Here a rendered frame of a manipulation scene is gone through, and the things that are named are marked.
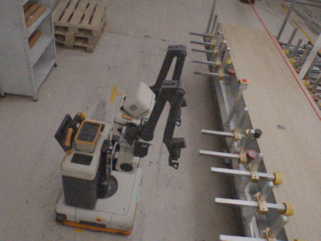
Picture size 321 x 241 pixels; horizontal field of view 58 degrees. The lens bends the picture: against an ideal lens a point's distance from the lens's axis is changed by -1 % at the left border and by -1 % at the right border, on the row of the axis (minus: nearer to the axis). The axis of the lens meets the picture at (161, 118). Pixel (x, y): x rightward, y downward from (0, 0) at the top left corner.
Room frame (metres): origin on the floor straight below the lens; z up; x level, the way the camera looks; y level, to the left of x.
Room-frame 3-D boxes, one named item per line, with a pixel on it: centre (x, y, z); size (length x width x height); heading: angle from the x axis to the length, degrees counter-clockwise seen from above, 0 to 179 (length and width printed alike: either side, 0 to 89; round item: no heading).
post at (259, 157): (1.43, -0.71, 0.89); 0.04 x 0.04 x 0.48; 6
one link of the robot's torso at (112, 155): (1.58, 0.24, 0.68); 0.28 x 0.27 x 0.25; 2
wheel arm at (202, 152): (1.63, -0.56, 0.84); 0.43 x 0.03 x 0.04; 96
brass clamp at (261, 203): (1.16, -0.74, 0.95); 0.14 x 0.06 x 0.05; 6
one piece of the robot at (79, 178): (1.52, 0.50, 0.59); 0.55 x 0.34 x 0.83; 2
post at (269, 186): (1.18, -0.74, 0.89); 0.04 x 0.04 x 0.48; 6
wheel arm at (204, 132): (1.88, -0.57, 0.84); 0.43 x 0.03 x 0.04; 96
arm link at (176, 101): (1.31, -0.06, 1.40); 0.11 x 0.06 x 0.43; 2
